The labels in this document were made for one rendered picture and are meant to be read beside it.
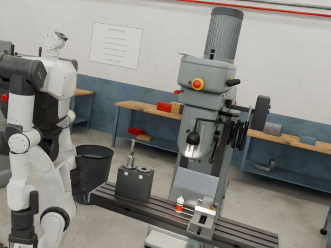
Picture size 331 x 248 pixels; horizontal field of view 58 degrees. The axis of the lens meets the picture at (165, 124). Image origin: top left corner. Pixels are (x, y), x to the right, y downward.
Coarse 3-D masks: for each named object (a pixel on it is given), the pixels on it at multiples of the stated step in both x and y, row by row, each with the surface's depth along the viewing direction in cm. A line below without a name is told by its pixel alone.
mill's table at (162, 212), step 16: (96, 192) 197; (112, 192) 201; (112, 208) 192; (128, 208) 189; (144, 208) 187; (160, 208) 191; (192, 208) 198; (160, 224) 183; (176, 224) 180; (224, 224) 184; (240, 224) 187; (208, 240) 174; (224, 240) 171; (240, 240) 170; (256, 240) 173; (272, 240) 176
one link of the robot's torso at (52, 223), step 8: (48, 216) 141; (56, 216) 141; (48, 224) 141; (56, 224) 141; (64, 224) 142; (48, 232) 142; (56, 232) 142; (64, 232) 151; (40, 240) 148; (48, 240) 143; (56, 240) 143
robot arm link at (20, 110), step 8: (16, 96) 112; (24, 96) 112; (32, 96) 115; (8, 104) 114; (16, 104) 113; (24, 104) 113; (32, 104) 117; (8, 112) 114; (16, 112) 113; (24, 112) 114; (32, 112) 118; (8, 120) 115; (16, 120) 114; (24, 120) 115; (32, 120) 119; (8, 128) 114; (16, 128) 114; (24, 128) 116; (8, 136) 114; (16, 136) 113; (24, 136) 114; (8, 144) 114; (16, 144) 114; (24, 144) 114; (16, 152) 114
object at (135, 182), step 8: (120, 168) 195; (128, 168) 195; (136, 168) 200; (144, 168) 200; (120, 176) 196; (128, 176) 194; (136, 176) 193; (144, 176) 192; (152, 176) 200; (120, 184) 197; (128, 184) 196; (136, 184) 194; (144, 184) 193; (120, 192) 198; (128, 192) 197; (136, 192) 195; (144, 192) 194; (144, 200) 195
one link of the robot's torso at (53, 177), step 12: (36, 156) 135; (48, 156) 137; (60, 156) 151; (36, 168) 138; (48, 168) 137; (60, 168) 150; (48, 180) 139; (60, 180) 140; (48, 192) 143; (60, 192) 143; (48, 204) 144; (60, 204) 144; (72, 204) 152; (72, 216) 150
